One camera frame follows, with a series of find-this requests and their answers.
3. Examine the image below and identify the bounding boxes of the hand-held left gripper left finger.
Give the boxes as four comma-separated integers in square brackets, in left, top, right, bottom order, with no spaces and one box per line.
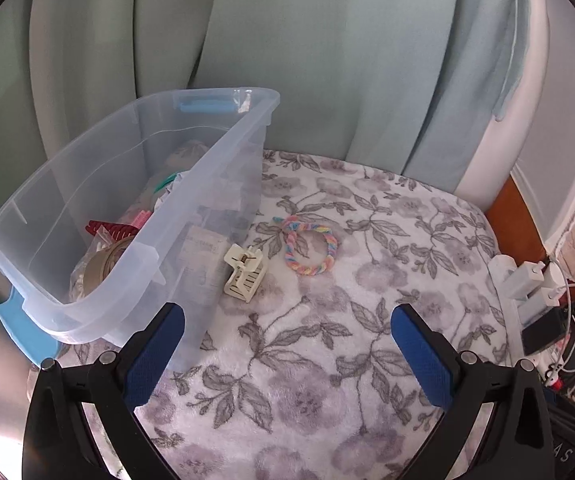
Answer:
[22,302,185,480]

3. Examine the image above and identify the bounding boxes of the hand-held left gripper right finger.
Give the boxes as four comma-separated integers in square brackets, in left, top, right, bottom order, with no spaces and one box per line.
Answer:
[391,303,553,480]

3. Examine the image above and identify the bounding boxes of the brown tape roll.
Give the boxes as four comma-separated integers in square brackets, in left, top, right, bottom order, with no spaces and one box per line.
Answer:
[72,237,135,303]

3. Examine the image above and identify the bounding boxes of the white and blue medicine box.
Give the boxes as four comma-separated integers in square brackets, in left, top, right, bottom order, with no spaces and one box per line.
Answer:
[182,225,223,286]

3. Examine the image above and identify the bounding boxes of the cream hair claw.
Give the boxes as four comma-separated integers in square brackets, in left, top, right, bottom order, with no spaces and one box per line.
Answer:
[223,244,268,302]

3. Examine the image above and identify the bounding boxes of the red hair claw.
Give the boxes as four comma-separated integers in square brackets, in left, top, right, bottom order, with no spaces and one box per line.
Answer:
[86,219,138,241]

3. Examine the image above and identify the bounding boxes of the pastel braided hair tie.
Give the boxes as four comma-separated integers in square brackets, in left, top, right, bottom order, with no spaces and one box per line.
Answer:
[272,215,341,276]

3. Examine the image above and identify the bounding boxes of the pink and teal hair ties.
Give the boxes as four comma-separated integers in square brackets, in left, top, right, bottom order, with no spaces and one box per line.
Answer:
[153,172,178,196]

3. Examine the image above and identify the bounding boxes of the white paper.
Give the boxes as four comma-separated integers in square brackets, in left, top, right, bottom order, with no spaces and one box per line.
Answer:
[154,172,195,211]

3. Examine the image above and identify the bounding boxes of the clear plastic container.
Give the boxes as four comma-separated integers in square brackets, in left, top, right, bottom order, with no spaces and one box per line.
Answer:
[0,87,280,376]

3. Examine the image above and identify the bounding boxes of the black power adapter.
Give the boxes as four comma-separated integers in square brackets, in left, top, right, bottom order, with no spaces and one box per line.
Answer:
[520,307,568,356]

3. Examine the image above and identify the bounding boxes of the floral blanket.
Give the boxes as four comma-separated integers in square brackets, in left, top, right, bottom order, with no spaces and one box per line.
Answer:
[57,149,518,480]

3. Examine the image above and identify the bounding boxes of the white power strip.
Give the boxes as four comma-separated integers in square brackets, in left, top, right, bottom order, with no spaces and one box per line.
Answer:
[487,255,538,356]

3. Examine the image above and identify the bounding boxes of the white charger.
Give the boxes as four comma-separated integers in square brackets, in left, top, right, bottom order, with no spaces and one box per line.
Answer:
[510,261,545,301]

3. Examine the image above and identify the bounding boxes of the white headboard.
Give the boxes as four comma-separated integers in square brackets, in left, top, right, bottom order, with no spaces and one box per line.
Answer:
[460,0,575,256]

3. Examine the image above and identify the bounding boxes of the pale green curtain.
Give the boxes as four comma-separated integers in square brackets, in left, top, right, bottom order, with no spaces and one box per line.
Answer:
[0,0,528,201]

